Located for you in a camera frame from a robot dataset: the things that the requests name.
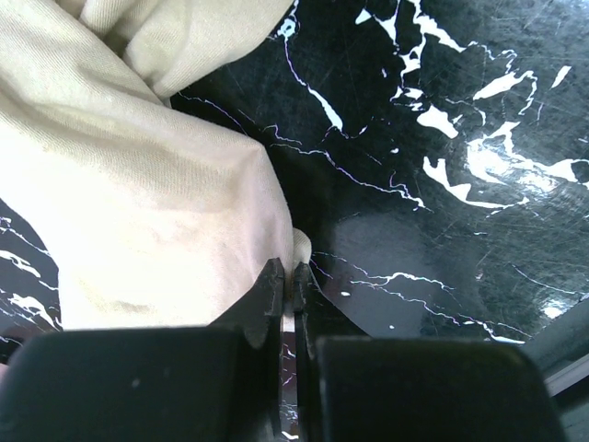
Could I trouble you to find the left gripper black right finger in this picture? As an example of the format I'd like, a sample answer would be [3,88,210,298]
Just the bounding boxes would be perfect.
[292,263,566,441]

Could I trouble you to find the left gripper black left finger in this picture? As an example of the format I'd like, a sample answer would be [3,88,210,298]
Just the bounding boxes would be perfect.
[1,259,283,441]

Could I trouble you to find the beige t shirt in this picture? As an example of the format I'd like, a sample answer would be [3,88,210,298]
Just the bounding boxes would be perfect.
[1,1,311,330]

